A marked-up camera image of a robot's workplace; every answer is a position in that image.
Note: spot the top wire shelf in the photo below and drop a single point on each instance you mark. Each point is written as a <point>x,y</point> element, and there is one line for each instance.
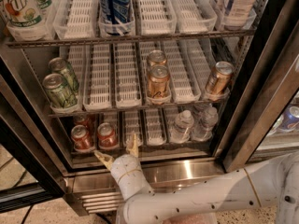
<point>123,39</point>

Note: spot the clear water bottle left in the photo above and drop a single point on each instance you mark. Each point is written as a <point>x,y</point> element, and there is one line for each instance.
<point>182,127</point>

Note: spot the wire shelf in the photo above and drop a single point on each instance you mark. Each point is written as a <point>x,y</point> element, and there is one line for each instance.
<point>123,39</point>
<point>52,114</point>

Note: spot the gold can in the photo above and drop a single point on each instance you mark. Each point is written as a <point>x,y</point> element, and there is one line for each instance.
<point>158,80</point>
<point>156,57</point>
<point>219,78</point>

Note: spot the gold can rear middle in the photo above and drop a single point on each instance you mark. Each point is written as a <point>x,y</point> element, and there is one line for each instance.
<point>156,57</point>

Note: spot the closed glass fridge door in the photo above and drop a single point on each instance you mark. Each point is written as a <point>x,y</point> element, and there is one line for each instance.
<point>277,91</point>

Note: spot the gold can right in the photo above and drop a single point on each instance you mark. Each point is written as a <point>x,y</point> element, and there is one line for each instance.
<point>219,78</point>

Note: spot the red coke can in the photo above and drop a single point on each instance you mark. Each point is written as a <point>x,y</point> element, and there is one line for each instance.
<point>82,139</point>
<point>107,136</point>
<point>84,120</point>

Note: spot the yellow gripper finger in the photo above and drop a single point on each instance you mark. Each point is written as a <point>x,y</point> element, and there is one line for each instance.
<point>132,148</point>
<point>107,160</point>

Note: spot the blue can behind glass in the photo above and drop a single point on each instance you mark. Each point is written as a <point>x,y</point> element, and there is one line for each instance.
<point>290,119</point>

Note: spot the white labelled bottle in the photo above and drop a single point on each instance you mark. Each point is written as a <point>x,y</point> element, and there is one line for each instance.
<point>236,13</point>

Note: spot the green can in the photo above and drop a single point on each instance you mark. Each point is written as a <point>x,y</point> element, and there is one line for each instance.
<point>59,91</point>
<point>63,67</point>

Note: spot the clear water bottle right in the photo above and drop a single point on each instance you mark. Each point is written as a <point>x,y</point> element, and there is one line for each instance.
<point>202,130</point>

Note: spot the green can rear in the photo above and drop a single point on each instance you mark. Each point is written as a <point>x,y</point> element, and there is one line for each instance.
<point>63,67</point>

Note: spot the gold can front middle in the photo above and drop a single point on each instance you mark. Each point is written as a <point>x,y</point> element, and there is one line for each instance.
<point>158,80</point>

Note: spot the clear water bottle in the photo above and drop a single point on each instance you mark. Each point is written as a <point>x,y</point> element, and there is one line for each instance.
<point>182,127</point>
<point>202,130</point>

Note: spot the middle wire shelf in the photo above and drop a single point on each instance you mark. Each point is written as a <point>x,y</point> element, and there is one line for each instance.
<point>52,114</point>

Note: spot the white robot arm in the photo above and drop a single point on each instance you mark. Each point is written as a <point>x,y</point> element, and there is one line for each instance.
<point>269,182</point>

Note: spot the open fridge door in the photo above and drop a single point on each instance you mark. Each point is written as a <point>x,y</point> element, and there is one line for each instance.
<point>26,136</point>

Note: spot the blue pepsi bottle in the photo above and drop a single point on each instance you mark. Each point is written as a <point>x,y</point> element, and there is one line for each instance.
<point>115,17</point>

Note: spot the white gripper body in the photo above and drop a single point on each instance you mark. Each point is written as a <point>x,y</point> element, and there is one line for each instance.
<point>123,166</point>

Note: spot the green can front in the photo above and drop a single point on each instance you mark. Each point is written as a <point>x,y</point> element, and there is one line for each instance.
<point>59,91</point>

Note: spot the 7up bottle front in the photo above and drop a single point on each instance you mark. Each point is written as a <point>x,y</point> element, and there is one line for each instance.
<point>22,13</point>

